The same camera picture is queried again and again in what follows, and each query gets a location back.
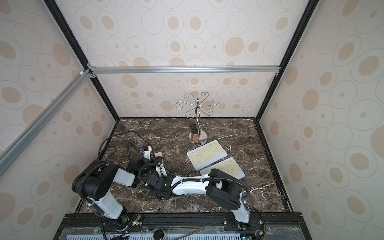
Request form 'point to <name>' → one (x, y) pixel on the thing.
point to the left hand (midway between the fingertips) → (166, 157)
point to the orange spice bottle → (195, 135)
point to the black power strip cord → (119, 133)
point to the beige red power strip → (158, 154)
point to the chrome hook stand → (198, 105)
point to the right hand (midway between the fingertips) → (163, 175)
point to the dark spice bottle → (193, 126)
